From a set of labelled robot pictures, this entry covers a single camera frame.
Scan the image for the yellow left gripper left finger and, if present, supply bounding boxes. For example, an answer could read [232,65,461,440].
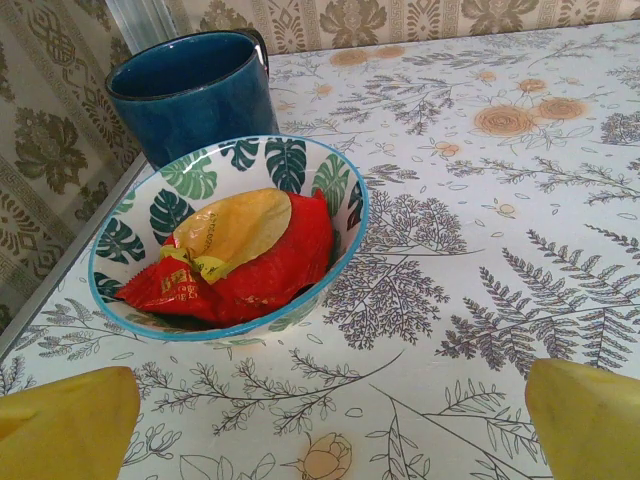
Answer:
[0,365,142,480]

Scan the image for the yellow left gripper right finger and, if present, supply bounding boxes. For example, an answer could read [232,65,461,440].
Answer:
[523,356,640,480]

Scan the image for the dark blue ceramic mug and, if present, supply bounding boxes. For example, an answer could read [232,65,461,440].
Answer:
[103,28,281,171]

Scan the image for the aluminium frame corner post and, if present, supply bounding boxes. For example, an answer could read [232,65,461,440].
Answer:
[107,0,174,56]

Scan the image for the floral patterned tablecloth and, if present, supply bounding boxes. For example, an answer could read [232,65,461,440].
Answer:
[0,17,640,480]

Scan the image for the leaf patterned ceramic bowl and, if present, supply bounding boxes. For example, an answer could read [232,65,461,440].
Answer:
[87,134,371,344]

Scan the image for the red yellow snack packet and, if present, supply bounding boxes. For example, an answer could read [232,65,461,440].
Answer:
[114,187,335,330]

